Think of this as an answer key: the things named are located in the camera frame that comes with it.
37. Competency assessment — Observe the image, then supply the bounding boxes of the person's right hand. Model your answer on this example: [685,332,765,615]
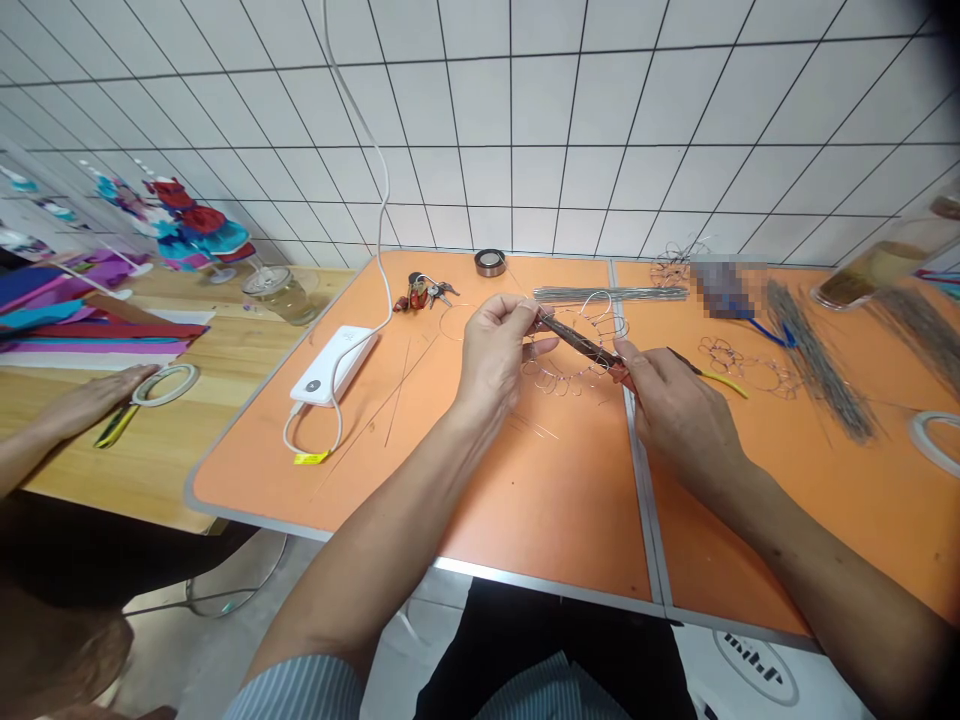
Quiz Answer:
[613,338,753,490]

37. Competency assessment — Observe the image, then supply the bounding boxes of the person's left hand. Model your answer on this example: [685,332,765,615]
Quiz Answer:
[455,290,562,423]

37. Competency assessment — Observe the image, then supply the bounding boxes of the round wire flower frame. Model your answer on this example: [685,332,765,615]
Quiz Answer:
[520,290,633,400]

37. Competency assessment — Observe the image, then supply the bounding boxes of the red handled pliers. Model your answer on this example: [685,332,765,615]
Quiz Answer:
[535,309,631,385]

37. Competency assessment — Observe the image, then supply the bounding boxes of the bunch of keys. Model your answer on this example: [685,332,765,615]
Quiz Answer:
[395,272,460,313]

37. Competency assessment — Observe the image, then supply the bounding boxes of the white power bank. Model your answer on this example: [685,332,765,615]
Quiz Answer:
[290,323,382,409]

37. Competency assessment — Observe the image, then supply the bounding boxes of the glass jar with water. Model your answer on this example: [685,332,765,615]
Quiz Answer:
[240,265,321,328]

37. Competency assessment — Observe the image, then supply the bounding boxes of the clear bottle brown liquid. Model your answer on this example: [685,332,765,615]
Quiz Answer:
[812,193,960,310]

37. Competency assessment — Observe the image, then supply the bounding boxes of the white bag black print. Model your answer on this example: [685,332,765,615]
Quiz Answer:
[669,620,877,720]

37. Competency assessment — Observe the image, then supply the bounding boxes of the thin white tape roll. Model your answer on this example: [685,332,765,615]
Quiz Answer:
[130,362,202,409]

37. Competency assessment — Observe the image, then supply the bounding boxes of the red blue paper dress dolls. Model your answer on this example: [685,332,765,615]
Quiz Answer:
[140,175,254,286]

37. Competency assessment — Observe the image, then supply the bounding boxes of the yellow black tool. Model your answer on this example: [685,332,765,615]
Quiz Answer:
[92,402,141,451]

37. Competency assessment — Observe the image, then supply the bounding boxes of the pile of coloured paper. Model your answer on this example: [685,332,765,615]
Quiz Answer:
[0,253,217,360]

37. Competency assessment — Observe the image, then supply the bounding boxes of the white rack with paper dolls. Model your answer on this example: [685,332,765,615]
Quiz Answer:
[0,134,155,265]

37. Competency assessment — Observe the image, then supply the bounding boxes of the yellow handled tool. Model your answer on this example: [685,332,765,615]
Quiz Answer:
[665,346,751,400]

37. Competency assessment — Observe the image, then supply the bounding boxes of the thin wire ring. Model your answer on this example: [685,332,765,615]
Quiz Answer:
[437,302,483,343]

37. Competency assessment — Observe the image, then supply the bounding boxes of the loose thin wires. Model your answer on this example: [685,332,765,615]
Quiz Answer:
[378,328,445,453]

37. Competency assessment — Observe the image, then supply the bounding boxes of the looped wire frame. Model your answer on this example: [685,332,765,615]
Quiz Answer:
[695,334,810,404]

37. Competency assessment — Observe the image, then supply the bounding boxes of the long white cable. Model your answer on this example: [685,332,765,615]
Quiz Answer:
[320,0,396,363]

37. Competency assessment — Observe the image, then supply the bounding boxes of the blue cord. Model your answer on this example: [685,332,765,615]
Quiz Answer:
[748,313,802,352]

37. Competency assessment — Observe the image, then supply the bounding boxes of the bundle of straight wires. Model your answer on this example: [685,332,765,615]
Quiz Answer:
[533,284,691,306]

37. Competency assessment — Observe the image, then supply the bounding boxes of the pile of grey wires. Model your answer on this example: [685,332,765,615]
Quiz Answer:
[875,287,960,400]
[763,279,880,450]

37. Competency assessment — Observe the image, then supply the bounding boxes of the small wire flower frame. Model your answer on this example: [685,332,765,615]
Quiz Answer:
[649,234,715,291]

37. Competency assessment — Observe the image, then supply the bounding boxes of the short white cable yellow tag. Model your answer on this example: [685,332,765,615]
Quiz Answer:
[282,400,343,467]

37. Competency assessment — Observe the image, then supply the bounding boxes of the metal stool frame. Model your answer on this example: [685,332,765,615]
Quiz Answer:
[122,534,292,622]

